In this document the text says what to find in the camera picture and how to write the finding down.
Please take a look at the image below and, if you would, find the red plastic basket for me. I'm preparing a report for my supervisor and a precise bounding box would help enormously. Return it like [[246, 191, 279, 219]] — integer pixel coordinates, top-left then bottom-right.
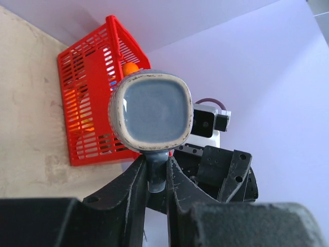
[[58, 15, 151, 167]]

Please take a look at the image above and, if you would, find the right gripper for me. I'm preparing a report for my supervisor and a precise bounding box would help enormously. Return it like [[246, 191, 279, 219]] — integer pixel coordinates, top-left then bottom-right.
[[173, 144, 259, 203]]

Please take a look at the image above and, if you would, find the orange fruit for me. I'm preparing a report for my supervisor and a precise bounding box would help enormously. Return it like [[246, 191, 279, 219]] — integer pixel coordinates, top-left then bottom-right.
[[122, 62, 139, 77]]

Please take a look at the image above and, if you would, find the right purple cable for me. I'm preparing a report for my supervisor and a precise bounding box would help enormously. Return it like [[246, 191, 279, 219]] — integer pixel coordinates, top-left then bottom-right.
[[197, 97, 228, 111]]

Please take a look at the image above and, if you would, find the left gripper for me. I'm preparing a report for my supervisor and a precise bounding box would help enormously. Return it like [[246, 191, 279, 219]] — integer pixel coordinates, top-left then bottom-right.
[[0, 154, 327, 247]]

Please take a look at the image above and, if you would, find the small light grey mug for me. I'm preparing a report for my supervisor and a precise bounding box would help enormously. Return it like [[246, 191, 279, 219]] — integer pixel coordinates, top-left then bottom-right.
[[108, 69, 193, 193]]

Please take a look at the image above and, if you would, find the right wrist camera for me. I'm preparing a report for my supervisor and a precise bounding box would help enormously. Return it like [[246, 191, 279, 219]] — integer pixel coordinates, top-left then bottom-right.
[[184, 103, 231, 148]]

